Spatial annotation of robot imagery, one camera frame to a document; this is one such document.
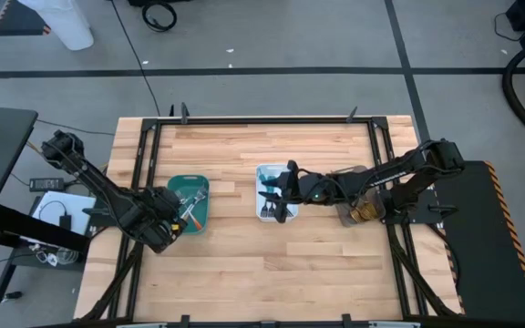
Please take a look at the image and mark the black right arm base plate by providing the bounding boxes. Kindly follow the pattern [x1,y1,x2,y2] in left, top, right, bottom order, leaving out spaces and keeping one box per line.
[377,190,458,225]

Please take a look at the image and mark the tangled white cable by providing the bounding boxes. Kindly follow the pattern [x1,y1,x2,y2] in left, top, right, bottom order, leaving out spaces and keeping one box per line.
[32,245,80,268]

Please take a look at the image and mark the long black floor cable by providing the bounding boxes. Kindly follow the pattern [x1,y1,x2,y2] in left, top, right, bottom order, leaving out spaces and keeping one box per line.
[108,0,162,118]

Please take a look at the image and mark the silver aluminium extrusion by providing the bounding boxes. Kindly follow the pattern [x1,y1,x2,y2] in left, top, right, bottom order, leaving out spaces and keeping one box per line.
[115,321,169,328]
[367,321,422,328]

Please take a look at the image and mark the black power adapter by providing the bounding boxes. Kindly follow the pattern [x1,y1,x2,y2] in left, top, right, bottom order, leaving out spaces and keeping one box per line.
[28,177,67,193]

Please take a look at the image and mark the grey translucent plastic bin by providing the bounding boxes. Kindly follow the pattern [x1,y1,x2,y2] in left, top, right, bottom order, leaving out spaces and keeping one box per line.
[330,164,387,228]

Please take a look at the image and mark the white floor object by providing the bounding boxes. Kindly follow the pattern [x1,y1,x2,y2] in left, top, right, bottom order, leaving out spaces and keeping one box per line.
[17,0,95,52]

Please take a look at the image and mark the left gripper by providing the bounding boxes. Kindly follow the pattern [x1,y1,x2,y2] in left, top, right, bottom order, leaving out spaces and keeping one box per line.
[139,187,189,254]

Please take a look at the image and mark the white paper sheet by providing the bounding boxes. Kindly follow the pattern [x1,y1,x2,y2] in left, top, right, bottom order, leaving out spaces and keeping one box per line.
[30,190,98,237]

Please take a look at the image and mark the hazard-striped floor mat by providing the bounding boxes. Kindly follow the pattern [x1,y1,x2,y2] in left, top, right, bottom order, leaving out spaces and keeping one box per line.
[0,0,53,37]

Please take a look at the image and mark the coiled black cable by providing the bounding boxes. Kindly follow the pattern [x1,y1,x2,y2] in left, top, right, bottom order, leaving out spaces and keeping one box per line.
[141,0,179,34]

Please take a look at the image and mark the black hazard-striped platform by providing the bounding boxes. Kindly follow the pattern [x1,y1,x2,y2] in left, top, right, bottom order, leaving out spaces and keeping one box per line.
[433,159,525,323]

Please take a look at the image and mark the teal plastic bin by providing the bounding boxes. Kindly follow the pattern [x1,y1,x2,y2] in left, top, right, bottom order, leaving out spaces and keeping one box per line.
[166,174,211,236]

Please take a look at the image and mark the white plastic bin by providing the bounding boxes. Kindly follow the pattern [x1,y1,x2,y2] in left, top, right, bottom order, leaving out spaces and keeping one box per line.
[255,163,300,223]

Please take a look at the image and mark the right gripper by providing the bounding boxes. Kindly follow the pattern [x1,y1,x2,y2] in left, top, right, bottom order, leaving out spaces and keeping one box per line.
[258,159,339,223]

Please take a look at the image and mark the thin black desk cable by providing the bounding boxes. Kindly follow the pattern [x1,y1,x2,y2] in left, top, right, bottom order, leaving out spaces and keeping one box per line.
[34,118,118,137]

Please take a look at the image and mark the black metal table frame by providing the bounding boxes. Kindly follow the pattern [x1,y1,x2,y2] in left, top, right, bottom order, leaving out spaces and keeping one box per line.
[74,102,467,328]

